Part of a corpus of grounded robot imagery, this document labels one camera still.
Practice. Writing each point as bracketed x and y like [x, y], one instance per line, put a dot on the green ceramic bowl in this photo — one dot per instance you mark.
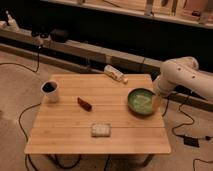
[140, 100]

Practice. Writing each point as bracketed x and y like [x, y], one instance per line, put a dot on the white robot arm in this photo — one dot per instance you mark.
[183, 71]

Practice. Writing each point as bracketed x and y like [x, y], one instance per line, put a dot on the white plastic bottle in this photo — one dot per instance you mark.
[115, 74]

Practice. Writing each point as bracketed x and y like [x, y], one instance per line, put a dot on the red brown sausage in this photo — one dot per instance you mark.
[85, 105]

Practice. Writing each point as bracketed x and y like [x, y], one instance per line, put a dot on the wooden table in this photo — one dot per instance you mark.
[65, 127]

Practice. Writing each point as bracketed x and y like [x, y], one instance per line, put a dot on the white sponge block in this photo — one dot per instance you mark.
[100, 130]

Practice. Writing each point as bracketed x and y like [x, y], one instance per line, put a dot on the dark box on ledge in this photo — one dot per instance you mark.
[59, 35]

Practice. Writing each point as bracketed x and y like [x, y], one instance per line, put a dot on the black power adapter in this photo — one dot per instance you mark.
[190, 141]

